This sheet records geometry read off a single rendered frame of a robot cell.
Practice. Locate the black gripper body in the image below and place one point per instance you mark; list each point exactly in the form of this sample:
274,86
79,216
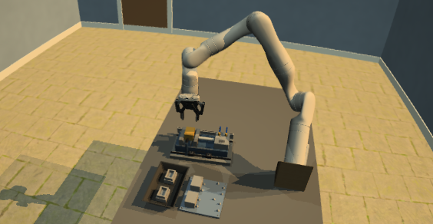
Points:
195,103

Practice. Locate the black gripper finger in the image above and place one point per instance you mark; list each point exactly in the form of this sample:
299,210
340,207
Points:
181,111
197,112

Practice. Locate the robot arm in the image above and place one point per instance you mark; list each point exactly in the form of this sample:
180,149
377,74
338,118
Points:
260,25

